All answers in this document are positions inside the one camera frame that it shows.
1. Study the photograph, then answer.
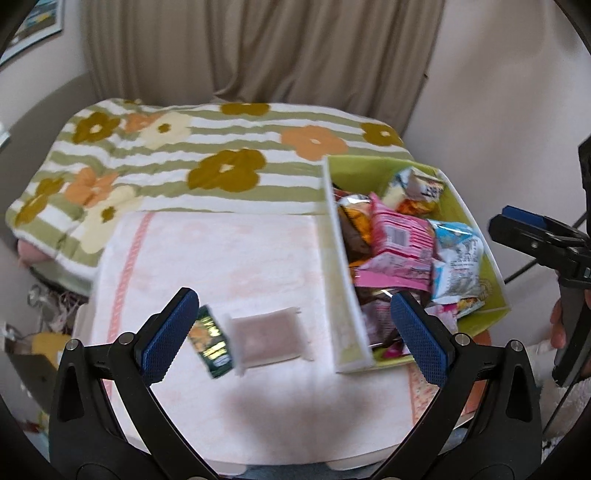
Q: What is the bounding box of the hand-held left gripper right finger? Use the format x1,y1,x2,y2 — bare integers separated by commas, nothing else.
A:
369,290,544,480

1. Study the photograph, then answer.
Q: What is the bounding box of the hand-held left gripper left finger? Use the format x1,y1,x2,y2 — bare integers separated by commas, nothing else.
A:
48,286,206,480

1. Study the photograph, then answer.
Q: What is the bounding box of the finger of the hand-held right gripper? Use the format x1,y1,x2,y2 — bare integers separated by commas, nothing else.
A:
488,215,578,271
502,205,583,241

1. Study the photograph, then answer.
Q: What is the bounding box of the dark green biscuit packet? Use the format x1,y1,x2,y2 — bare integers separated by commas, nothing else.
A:
187,305,234,380

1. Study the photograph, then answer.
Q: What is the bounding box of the purple snack packet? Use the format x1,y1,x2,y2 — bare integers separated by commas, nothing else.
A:
360,295,407,347

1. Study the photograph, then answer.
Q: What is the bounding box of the white and blue snack packet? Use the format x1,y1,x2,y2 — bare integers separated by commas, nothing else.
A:
429,220,485,305

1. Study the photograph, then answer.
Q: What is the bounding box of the green cardboard box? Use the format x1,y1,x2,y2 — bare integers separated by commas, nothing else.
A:
321,154,513,374

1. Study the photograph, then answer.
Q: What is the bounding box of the yellow and white chips packet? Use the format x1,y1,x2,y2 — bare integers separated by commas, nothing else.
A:
383,167,446,215

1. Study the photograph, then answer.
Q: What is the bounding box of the pink striped snack packet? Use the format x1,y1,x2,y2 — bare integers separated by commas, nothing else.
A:
372,194,437,264

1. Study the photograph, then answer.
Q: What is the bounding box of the brown and white snack packet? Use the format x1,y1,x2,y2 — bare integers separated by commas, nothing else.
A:
337,194,375,264

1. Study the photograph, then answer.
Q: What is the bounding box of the person's right hand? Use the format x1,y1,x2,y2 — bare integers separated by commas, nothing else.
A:
549,298,572,350

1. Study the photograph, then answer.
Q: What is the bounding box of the pale pink towel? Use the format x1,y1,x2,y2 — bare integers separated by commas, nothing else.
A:
90,210,444,462

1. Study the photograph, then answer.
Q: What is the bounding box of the yellow object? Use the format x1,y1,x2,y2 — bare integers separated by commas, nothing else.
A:
30,332,70,365

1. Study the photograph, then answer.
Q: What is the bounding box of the pink cloth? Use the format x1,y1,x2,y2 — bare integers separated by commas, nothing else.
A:
16,240,54,266

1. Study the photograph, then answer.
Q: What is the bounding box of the flowered striped blanket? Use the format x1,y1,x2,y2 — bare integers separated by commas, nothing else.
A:
4,97,416,282

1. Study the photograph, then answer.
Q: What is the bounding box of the grey upholstered panel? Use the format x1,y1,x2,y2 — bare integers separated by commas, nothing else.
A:
0,74,93,217

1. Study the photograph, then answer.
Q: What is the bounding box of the beige curtain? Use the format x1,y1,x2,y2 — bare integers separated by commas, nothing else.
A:
81,0,446,132

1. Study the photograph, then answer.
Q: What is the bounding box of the black cable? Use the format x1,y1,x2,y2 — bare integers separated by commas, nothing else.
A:
501,258,541,284

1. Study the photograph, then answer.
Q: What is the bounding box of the framed wall picture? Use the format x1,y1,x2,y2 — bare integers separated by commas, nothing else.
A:
0,0,65,68

